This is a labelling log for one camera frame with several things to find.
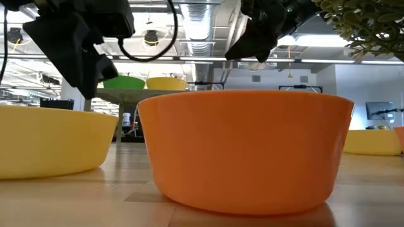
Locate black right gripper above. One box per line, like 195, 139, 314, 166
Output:
225, 0, 304, 64

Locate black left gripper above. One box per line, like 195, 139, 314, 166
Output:
23, 10, 120, 101

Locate green plastic mini bowl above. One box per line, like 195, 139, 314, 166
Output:
102, 74, 146, 90

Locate yellow plastic mini bowl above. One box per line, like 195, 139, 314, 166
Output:
343, 129, 403, 156
0, 104, 120, 181
145, 76, 188, 91

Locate orange plastic mini bowl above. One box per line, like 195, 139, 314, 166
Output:
393, 126, 404, 154
137, 89, 355, 216

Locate pale green perforated metal shelf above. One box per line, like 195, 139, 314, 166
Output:
83, 88, 190, 144

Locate black ceiling-mounted device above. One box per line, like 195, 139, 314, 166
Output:
40, 74, 61, 86

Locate black room partition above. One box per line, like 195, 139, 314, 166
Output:
39, 98, 75, 111

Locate bright ceiling light panel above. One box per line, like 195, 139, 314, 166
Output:
276, 33, 352, 49

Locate green potted plant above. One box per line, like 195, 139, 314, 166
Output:
312, 0, 404, 63

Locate dark computer monitor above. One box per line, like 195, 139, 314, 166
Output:
365, 101, 395, 120

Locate yellow hanging cord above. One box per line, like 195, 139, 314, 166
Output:
286, 45, 294, 79

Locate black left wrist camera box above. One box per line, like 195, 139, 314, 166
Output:
83, 0, 136, 39

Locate black stand frame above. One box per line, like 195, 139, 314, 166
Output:
278, 84, 324, 94
187, 81, 225, 91

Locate ribbed silver ceiling duct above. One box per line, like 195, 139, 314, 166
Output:
179, 3, 217, 83

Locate black ceiling cable reel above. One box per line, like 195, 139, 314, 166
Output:
143, 29, 160, 47
6, 26, 23, 44

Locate black camera cable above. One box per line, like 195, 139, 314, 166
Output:
117, 0, 179, 62

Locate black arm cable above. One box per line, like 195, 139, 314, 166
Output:
0, 6, 9, 83

